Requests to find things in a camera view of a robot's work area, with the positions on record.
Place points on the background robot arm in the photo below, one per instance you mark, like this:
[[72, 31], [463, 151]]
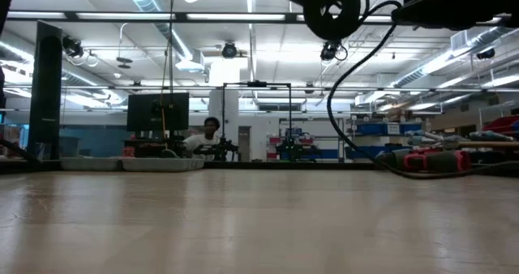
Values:
[[221, 148], [294, 149]]

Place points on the ceiling air vent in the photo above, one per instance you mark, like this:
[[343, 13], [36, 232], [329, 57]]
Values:
[[461, 39]]

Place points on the shelf with blue bins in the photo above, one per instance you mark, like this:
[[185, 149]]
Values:
[[373, 129]]

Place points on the person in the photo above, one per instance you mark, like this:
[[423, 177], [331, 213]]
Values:
[[202, 141]]

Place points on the black monitor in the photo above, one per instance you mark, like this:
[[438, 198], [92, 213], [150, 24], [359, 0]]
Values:
[[142, 112]]

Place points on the grey tool kit case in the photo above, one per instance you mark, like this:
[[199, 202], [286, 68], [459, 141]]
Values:
[[162, 164]]

